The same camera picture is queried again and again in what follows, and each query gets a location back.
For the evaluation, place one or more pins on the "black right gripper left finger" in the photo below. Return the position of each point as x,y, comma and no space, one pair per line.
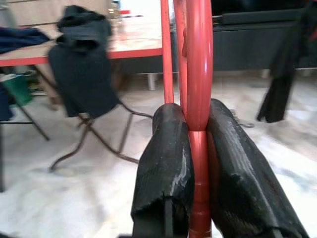
163,161

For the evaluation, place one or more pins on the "marble table red edge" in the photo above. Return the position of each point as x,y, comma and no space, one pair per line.
133,39

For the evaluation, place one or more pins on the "red plastic hanger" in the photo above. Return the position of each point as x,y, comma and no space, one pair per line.
199,74

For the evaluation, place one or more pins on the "green plastic container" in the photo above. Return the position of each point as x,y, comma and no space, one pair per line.
17,89

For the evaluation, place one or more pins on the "black soundbar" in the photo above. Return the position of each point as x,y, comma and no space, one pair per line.
260,18

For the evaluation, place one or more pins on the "black television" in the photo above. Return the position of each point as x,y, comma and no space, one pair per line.
247,5

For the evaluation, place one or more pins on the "black TV cabinet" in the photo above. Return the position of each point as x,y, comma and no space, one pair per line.
242,49

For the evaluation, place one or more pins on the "navy garment red trim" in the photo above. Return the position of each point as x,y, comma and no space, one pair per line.
22,39

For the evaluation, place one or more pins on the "plain black garment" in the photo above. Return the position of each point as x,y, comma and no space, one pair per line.
81,81

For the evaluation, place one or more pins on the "black shirt white lettering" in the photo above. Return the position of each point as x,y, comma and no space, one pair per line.
280,86

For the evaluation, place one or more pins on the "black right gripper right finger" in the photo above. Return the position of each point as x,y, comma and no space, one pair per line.
237,178

